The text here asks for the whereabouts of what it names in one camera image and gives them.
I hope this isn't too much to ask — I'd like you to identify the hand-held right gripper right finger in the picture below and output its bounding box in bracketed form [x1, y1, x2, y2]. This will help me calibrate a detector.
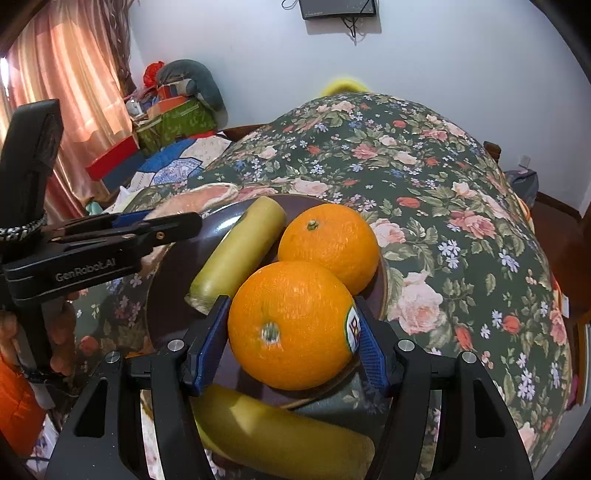
[353, 298, 552, 480]

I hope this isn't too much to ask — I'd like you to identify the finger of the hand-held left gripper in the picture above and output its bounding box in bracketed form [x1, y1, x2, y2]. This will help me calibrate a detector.
[47, 209, 154, 234]
[54, 211, 204, 259]

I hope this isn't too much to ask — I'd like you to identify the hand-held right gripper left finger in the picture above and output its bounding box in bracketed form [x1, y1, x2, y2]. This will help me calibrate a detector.
[44, 294, 232, 480]

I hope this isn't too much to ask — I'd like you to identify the dark brown plate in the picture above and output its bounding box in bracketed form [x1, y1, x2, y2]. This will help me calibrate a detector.
[145, 193, 391, 411]

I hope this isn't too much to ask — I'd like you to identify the orange with sticker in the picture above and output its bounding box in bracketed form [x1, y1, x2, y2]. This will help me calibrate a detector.
[228, 261, 359, 391]

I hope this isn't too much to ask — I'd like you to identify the person's left hand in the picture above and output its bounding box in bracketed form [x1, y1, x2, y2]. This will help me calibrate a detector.
[0, 299, 78, 376]

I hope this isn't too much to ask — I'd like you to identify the red box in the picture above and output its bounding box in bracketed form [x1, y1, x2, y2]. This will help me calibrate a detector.
[85, 136, 140, 182]

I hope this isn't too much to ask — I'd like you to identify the blue patterned quilt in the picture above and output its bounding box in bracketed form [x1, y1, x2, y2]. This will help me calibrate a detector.
[121, 136, 232, 205]

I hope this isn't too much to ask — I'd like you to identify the greenish yellow banana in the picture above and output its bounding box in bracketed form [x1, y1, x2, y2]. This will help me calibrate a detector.
[184, 196, 287, 315]

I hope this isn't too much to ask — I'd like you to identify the pink curtain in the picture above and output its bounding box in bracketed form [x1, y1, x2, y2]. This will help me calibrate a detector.
[0, 0, 140, 223]

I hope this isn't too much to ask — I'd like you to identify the plain orange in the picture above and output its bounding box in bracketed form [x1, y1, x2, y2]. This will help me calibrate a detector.
[277, 204, 380, 296]

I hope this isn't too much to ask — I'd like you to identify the orange box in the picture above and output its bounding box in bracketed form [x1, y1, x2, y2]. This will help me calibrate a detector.
[150, 94, 191, 117]

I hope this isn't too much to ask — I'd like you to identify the floral blanket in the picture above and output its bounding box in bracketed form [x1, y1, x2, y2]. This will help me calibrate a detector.
[74, 92, 579, 480]

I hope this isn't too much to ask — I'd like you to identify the yellow round object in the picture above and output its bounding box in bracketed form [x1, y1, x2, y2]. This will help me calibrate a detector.
[321, 77, 370, 96]

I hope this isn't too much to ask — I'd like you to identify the grey bag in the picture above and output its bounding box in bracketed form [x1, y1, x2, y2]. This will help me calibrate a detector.
[503, 168, 539, 209]

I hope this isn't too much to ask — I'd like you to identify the braided black white strap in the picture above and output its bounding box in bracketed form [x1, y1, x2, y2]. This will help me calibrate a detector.
[0, 217, 48, 241]

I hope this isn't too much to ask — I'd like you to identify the black monitor cable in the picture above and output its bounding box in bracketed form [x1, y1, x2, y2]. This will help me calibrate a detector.
[341, 17, 371, 43]

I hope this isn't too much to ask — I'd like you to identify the wall-mounted black monitor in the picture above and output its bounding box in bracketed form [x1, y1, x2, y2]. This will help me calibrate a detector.
[298, 0, 379, 20]

